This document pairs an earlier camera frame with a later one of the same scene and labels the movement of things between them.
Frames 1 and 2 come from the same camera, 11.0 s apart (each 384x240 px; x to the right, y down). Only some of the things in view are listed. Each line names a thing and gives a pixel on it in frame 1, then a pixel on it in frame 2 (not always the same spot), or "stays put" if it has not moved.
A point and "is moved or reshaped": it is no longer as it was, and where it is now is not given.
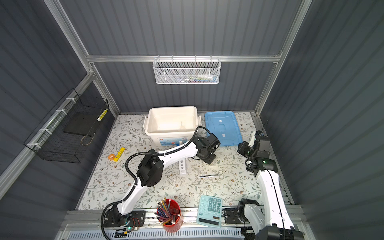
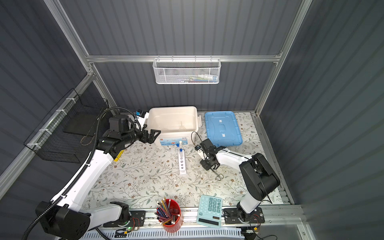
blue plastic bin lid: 224,125 stays put
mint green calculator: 209,211 stays put
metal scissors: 219,174 is moved or reshaped
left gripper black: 210,161 to 152,137
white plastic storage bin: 171,126 stays put
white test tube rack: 182,167 stays put
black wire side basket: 64,134 stays put
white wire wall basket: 186,70 stays put
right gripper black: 242,148 to 207,167
